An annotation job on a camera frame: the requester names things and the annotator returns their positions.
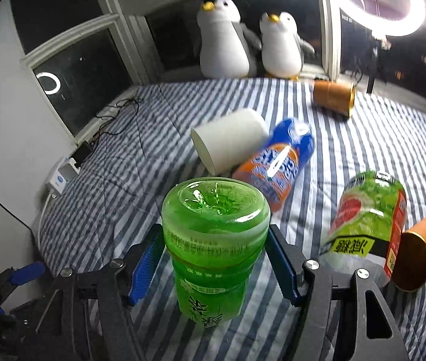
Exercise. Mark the blue orange printed cup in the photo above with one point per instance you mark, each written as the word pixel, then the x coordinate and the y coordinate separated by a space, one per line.
pixel 274 168

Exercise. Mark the large penguin plush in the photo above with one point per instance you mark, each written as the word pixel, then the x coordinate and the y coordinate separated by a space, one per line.
pixel 228 46

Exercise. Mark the ring light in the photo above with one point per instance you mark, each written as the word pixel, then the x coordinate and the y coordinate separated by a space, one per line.
pixel 385 27

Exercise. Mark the brown paper cup far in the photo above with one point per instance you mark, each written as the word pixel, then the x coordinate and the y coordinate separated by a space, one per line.
pixel 338 97

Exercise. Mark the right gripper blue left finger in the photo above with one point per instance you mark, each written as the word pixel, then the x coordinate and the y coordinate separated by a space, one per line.
pixel 87 316

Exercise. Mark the green translucent cup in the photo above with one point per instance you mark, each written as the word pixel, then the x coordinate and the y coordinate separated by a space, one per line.
pixel 214 230

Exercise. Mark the blue white striped quilt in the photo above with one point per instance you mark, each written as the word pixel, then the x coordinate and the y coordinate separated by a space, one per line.
pixel 147 150

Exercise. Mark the white power strip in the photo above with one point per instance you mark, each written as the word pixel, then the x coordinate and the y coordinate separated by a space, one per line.
pixel 64 171

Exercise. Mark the brown paper cup near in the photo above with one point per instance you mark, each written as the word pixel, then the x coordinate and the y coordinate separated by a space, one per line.
pixel 409 274

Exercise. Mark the brown paper cup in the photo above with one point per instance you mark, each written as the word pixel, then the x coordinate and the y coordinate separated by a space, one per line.
pixel 338 97
pixel 409 274

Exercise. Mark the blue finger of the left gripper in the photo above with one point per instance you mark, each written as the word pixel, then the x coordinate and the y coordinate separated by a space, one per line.
pixel 12 278

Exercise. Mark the small penguin plush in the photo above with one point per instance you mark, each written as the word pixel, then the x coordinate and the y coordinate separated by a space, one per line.
pixel 282 47

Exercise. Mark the black tripod stand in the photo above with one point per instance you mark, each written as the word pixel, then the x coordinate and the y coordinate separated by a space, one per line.
pixel 367 59

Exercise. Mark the white window frame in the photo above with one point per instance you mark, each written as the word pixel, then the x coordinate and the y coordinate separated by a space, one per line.
pixel 48 27

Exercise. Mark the black power adapter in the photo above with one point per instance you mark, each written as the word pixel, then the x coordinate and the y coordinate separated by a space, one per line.
pixel 81 153

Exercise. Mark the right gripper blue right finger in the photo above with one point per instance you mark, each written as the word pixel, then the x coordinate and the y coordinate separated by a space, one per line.
pixel 367 328

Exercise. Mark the white paper cup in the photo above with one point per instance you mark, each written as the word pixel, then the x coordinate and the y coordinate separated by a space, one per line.
pixel 230 140

